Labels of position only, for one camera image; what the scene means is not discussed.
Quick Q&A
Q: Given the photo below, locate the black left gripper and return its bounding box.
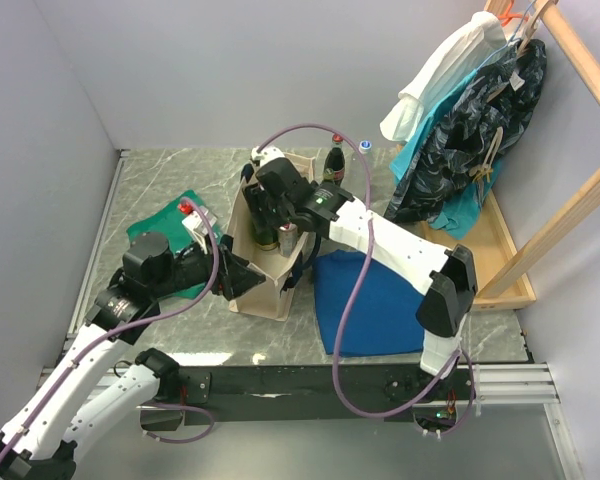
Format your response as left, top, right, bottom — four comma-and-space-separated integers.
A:
151, 231, 266, 299

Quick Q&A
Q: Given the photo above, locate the green glass bottle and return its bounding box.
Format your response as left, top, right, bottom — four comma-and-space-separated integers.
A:
252, 220, 278, 251

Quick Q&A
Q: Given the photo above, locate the red silver beverage can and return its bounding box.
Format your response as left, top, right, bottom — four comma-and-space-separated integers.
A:
278, 223, 298, 258

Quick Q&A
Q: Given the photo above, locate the beige canvas tote bag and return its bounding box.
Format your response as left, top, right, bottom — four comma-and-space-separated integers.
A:
227, 161, 310, 321

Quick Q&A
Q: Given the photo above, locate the dark cola glass bottle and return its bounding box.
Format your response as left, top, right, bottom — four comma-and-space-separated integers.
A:
322, 134, 346, 186

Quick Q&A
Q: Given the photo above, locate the clear water bottle blue cap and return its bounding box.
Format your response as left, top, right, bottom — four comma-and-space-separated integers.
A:
358, 140, 372, 155

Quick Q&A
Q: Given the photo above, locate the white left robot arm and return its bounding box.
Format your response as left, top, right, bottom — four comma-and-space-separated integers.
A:
0, 232, 265, 479

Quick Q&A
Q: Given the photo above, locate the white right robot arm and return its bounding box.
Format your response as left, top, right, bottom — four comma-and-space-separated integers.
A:
244, 154, 477, 398

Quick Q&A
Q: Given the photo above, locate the green folded t-shirt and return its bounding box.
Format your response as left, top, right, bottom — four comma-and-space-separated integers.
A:
109, 191, 220, 317

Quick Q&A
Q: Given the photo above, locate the blue folded t-shirt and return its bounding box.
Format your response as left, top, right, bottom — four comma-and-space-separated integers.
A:
313, 250, 424, 357

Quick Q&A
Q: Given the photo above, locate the turquoise hanging shirt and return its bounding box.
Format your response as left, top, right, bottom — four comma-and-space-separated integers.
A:
384, 65, 506, 240

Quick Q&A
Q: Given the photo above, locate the wooden clothes rack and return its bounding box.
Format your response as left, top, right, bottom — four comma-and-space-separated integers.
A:
414, 0, 600, 314

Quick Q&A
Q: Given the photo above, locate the dark patterned hanging shirt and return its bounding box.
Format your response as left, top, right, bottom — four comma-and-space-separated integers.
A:
384, 39, 548, 237

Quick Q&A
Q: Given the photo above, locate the white hanging shirt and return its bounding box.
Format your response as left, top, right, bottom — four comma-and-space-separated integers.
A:
379, 11, 506, 142

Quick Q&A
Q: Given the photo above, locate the orange clothes hanger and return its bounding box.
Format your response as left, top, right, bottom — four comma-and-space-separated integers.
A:
498, 0, 528, 27

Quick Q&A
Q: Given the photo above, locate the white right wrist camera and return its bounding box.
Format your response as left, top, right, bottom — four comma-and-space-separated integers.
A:
250, 146, 285, 171

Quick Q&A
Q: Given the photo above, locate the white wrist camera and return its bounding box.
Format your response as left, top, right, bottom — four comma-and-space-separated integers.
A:
250, 146, 285, 171
178, 197, 222, 253

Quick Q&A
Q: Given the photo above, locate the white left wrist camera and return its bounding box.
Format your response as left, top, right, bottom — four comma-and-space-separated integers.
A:
178, 197, 222, 253

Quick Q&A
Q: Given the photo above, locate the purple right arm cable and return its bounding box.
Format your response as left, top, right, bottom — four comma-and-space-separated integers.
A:
257, 122, 477, 439

